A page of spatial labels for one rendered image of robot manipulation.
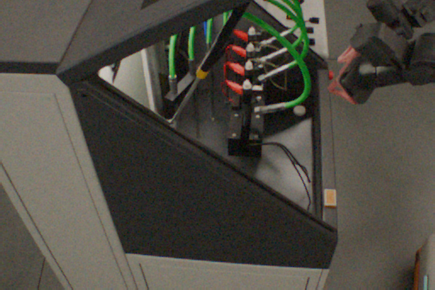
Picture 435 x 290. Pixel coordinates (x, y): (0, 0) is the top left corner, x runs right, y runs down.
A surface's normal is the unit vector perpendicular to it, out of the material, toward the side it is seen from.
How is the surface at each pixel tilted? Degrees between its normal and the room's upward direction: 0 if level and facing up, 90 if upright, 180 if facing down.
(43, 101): 90
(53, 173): 90
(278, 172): 0
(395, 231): 0
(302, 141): 0
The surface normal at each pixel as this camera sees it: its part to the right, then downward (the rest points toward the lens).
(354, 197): -0.04, -0.68
